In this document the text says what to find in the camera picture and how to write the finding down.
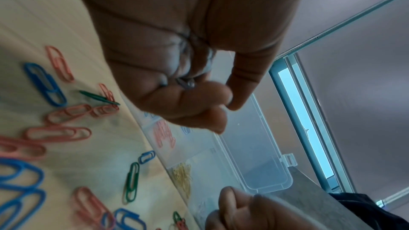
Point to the person's left hand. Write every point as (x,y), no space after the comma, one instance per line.
(191,17)

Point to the person's right hand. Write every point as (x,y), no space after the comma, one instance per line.
(255,211)

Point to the silver paper clip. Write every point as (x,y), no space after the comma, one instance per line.
(186,83)

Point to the clear plastic organiser box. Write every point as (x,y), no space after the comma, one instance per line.
(255,148)

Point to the small green paper clip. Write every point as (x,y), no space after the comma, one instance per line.
(176,217)

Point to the heap of gold paper clips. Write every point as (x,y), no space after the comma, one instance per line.
(182,177)

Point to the black garment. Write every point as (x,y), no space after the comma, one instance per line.
(374,211)

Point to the pink paper clips inside box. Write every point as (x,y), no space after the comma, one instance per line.
(163,134)

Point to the small blue paper clip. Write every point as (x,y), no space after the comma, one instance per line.
(146,157)

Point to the scattered group of pink clips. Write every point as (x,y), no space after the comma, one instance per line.
(57,133)

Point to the aluminium window frame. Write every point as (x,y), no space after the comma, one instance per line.
(306,123)

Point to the ceiling glass rail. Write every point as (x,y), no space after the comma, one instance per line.
(351,19)

